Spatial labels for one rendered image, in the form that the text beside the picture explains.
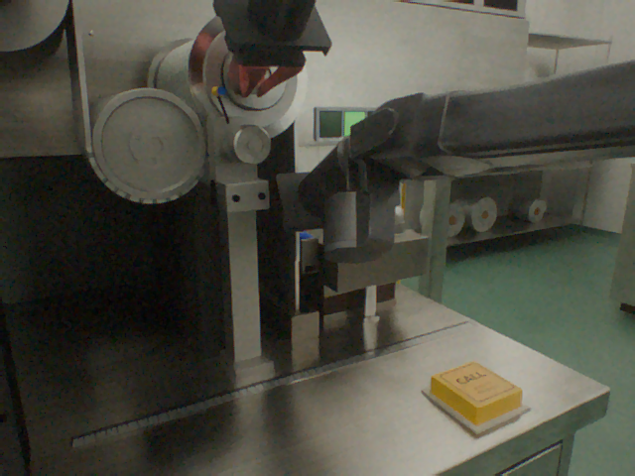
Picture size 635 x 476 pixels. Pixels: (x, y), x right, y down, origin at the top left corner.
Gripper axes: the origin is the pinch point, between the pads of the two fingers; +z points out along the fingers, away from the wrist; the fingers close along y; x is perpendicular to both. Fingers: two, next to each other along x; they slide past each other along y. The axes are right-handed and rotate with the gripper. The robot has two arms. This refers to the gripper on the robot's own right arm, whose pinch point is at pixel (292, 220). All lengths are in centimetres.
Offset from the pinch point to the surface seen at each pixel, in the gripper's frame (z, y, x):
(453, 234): 231, 255, 35
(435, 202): 47, 71, 13
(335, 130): 20.6, 25.2, 24.2
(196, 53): -12.4, -12.3, 16.8
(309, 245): 0.8, 2.0, -3.7
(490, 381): -15.3, 11.4, -25.5
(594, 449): 72, 133, -82
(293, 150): -5.9, -0.2, 7.7
